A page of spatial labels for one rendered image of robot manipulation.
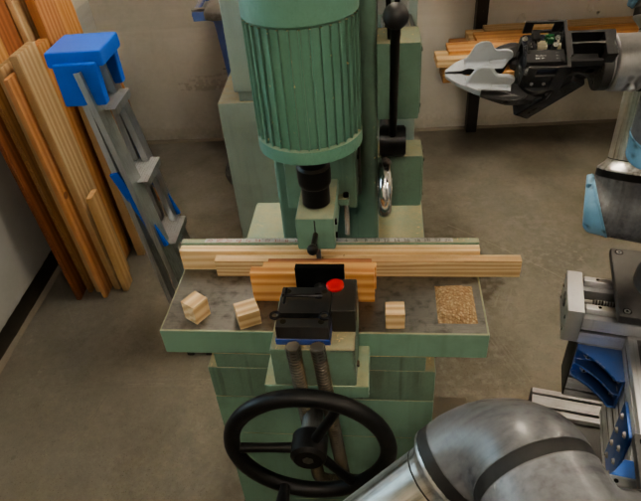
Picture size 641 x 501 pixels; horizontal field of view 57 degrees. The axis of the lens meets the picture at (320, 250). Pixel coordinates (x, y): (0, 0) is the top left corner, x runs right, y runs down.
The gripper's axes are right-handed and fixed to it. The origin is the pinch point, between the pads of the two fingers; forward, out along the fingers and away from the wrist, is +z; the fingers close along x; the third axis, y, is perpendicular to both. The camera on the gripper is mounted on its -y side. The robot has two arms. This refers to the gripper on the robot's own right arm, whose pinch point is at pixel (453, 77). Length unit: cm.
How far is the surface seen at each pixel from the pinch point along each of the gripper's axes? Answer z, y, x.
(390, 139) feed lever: 8.8, -27.2, -3.5
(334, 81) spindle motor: 17.1, -0.5, -0.2
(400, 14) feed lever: 7.6, 9.4, -3.7
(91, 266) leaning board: 130, -150, -8
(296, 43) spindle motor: 21.9, 5.2, -2.9
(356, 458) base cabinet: 16, -61, 57
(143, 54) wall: 145, -203, -144
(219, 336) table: 40, -31, 34
